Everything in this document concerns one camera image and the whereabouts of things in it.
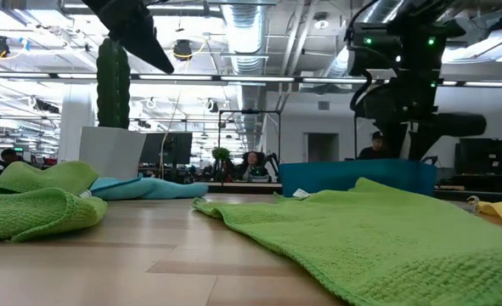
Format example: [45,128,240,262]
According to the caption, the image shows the light blue microfiber towel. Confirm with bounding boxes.
[88,175,210,201]

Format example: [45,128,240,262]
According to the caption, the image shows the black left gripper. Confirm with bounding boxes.
[82,0,175,75]

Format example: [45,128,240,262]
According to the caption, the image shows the person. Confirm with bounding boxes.
[0,148,23,167]
[232,150,273,183]
[357,130,390,161]

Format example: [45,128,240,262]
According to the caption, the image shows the white column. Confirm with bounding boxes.
[58,84,95,163]

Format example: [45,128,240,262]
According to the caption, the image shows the black cabinet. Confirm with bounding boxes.
[454,137,502,193]

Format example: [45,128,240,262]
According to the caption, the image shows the small green plant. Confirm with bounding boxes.
[211,146,232,163]

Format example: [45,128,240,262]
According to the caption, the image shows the green microfiber towel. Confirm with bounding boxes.
[191,177,502,306]
[0,160,109,244]

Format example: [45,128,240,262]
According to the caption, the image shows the white hexagonal plant pot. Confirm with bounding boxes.
[77,125,147,182]

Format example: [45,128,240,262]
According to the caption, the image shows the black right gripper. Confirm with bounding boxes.
[352,80,488,162]

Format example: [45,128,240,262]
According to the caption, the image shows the silver ventilation duct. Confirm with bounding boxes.
[220,0,273,141]

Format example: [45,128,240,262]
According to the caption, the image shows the black computer monitor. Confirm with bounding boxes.
[138,132,194,167]

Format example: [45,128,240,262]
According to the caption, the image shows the black background rig frame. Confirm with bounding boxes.
[217,109,283,171]

